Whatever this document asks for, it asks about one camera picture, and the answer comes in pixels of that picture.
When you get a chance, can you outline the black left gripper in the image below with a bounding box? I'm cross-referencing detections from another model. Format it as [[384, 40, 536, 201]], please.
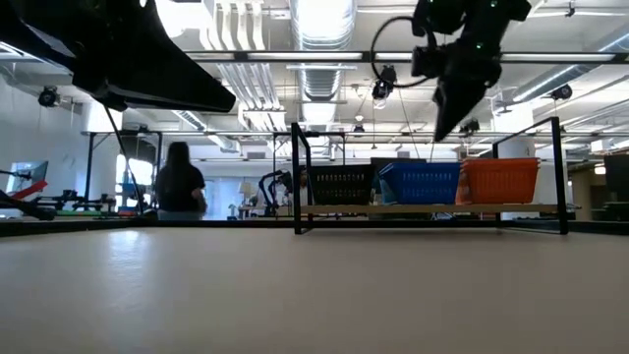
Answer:
[[9, 0, 237, 114]]

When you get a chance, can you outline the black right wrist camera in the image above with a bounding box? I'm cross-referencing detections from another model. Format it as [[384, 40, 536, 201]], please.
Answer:
[[411, 44, 446, 80]]

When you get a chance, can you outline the person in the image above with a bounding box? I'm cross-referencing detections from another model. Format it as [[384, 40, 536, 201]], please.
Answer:
[[153, 141, 208, 221]]

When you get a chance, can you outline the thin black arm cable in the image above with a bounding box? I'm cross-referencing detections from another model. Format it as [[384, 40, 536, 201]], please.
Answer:
[[101, 105, 146, 216]]

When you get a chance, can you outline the small background monitor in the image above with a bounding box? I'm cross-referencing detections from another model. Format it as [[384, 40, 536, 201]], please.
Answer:
[[9, 160, 50, 184]]

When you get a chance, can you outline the wooden shelf with black frame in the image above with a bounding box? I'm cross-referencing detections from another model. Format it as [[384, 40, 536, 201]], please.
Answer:
[[290, 116, 571, 236]]

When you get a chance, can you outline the black background station frame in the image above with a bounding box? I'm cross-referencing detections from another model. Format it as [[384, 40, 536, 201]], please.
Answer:
[[81, 130, 164, 217]]

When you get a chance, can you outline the black aluminium rig frame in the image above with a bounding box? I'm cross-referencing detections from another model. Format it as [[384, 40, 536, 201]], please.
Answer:
[[0, 50, 629, 237]]

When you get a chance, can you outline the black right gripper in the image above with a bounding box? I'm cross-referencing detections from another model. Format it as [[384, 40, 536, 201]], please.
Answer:
[[432, 38, 503, 144]]

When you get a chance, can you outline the blue plastic mesh basket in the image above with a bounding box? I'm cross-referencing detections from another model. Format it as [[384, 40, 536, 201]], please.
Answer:
[[377, 161, 463, 171], [377, 167, 462, 206]]

